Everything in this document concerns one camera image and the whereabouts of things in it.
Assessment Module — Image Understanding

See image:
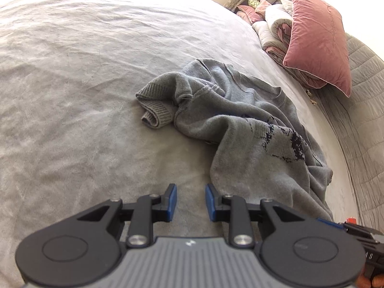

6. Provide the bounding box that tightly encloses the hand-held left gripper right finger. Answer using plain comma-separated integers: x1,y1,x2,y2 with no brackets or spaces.
205,184,315,248

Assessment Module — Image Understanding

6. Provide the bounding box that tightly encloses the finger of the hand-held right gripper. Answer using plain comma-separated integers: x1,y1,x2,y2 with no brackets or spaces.
317,218,384,243

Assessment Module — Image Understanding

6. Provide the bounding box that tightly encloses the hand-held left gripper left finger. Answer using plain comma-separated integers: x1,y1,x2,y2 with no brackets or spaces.
72,184,177,248

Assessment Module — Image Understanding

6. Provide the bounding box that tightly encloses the grey knit sweater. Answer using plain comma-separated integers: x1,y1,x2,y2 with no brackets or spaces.
135,58,334,221

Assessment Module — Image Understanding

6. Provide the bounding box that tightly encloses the person's right hand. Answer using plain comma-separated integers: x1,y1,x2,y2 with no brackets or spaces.
355,271,384,288

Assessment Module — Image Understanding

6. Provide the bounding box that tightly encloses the grey quilted headboard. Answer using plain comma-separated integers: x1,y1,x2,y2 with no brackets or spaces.
312,33,384,237

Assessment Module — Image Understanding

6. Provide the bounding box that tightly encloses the large pink pillow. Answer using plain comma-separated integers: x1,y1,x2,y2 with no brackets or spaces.
282,0,352,98

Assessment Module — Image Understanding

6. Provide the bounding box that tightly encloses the folded grey quilt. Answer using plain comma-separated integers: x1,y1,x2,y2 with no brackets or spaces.
252,0,327,89

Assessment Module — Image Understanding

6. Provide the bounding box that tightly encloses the small pink pillow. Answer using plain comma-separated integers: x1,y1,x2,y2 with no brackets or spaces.
237,4,264,24

